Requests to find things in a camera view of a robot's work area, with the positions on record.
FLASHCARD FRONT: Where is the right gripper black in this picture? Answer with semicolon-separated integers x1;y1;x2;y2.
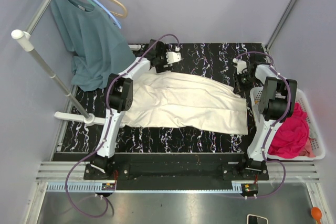
233;71;259;95

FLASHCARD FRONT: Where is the white t shirt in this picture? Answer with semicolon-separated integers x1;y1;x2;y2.
122;71;248;135

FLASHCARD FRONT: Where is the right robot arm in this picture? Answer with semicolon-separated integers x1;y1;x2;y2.
234;59;297;180

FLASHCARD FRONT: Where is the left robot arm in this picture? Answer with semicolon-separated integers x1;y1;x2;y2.
90;39;172;180

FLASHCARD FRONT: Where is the teal t shirt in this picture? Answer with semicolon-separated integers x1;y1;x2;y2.
50;0;135;92

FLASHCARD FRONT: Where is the pink t shirt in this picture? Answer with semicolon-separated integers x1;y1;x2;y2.
268;103;314;158

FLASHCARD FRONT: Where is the white laundry basket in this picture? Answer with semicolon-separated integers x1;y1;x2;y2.
250;87;326;162

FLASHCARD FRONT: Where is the blue plastic hanger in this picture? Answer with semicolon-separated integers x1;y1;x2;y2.
60;0;122;29

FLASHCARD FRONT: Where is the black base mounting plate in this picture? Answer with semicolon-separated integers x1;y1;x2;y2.
83;153;269;191

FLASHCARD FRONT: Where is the smartphone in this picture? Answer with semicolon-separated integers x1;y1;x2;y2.
247;214;269;224

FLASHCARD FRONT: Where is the metal clothes rack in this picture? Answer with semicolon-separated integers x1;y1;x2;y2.
10;0;106;128

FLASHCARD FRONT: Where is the orange maraca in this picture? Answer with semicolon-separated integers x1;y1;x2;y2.
311;207;322;224

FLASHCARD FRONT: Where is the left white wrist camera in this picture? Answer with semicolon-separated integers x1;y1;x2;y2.
165;47;182;65

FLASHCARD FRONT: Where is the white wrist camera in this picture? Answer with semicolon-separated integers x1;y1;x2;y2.
233;58;247;74
165;47;182;65

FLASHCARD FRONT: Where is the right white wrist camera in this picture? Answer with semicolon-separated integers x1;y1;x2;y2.
233;58;247;74

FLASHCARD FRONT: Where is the aluminium corner frame post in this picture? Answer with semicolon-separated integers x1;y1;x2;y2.
265;0;298;51

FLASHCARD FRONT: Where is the white cable duct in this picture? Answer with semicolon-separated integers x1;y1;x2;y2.
47;182;116;193

